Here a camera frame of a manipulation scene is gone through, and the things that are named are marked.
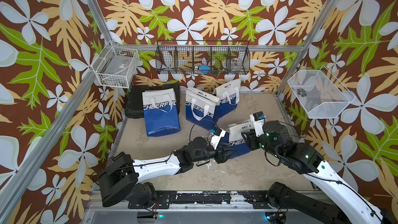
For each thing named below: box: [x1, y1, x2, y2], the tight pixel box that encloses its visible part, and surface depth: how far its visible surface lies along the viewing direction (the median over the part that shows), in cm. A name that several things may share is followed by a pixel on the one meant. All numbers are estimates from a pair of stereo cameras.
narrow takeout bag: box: [185, 88, 221, 132], surface depth 86 cm
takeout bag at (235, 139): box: [224, 120, 253, 159], surface depth 74 cm
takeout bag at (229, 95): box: [212, 78, 241, 119], surface depth 95 cm
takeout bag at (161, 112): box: [141, 88, 181, 137], surface depth 91 cm
